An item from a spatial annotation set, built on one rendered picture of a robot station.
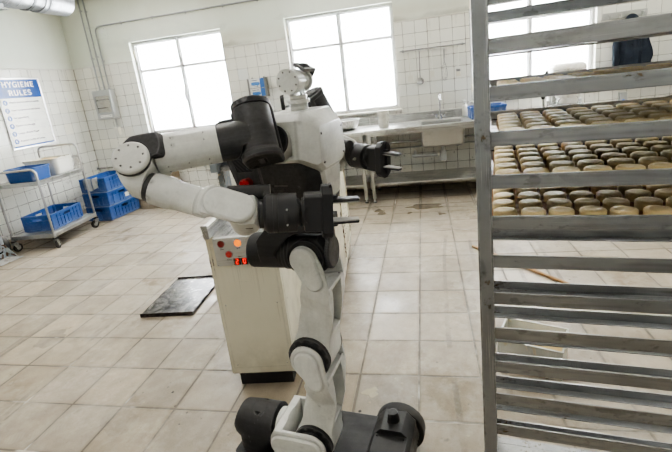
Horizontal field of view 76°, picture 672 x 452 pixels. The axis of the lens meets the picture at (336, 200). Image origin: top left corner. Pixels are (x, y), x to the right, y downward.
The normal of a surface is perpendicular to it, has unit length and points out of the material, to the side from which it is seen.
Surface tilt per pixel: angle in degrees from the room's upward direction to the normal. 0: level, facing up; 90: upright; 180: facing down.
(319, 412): 90
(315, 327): 90
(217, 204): 56
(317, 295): 90
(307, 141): 85
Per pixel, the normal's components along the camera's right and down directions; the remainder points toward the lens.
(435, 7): -0.18, 0.28
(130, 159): 0.11, -0.41
